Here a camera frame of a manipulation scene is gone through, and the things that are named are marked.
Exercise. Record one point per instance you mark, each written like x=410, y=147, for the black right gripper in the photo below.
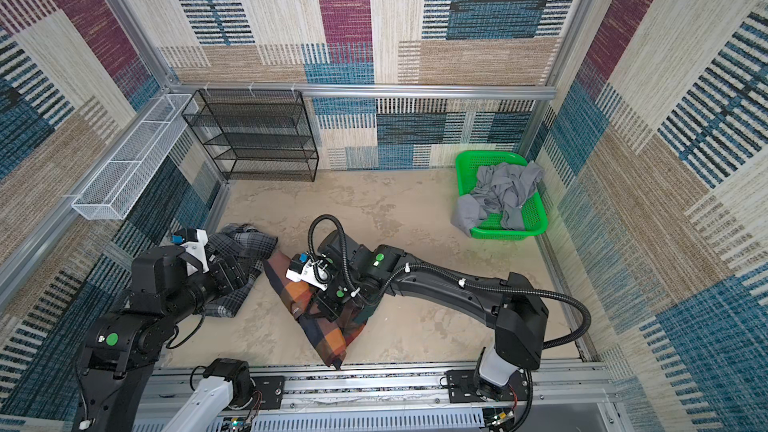
x=329, y=308

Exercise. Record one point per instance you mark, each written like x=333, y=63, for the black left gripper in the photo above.
x=229, y=284

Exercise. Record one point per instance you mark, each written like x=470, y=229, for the grey plaid long sleeve shirt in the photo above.
x=250, y=248

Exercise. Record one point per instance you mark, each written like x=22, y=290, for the multicolour plaid long sleeve shirt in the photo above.
x=329, y=338

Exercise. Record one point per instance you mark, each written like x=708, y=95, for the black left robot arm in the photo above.
x=121, y=348

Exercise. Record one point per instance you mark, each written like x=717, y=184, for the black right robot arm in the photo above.
x=349, y=274

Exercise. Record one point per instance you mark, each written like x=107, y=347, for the green plastic basket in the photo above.
x=531, y=222

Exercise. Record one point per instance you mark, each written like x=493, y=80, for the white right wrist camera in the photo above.
x=303, y=268

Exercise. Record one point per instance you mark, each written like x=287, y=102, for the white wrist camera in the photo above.
x=194, y=242
x=303, y=268

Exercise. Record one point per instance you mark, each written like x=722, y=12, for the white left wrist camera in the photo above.
x=194, y=242

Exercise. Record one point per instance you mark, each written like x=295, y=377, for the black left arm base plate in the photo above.
x=266, y=393

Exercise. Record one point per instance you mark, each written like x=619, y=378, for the white wire mesh tray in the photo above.
x=115, y=189

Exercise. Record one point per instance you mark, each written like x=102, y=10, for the black wire mesh shelf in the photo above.
x=255, y=134

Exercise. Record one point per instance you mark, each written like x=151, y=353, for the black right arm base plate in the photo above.
x=465, y=386

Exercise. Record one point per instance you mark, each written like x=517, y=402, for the aluminium mounting rail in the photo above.
x=565, y=395

